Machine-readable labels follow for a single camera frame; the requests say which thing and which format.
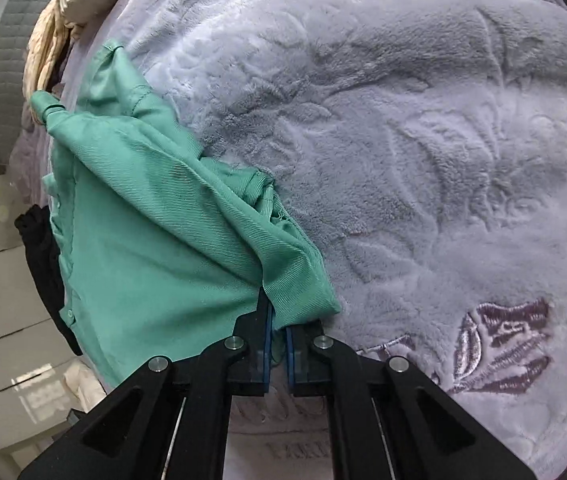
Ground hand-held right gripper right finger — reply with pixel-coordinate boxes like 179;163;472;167
285;319;535;480

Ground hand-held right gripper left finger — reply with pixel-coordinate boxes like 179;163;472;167
16;285;277;480

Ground green work jacket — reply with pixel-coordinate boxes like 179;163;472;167
30;39;342;392

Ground black clothes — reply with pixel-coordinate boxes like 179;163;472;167
14;204;84;357

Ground white drawer cabinet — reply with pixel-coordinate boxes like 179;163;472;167
0;242;81;413

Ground lilac embossed fleece blanket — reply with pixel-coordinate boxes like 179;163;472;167
9;0;567;480

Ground cream pleated pillow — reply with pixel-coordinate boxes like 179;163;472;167
22;0;131;107

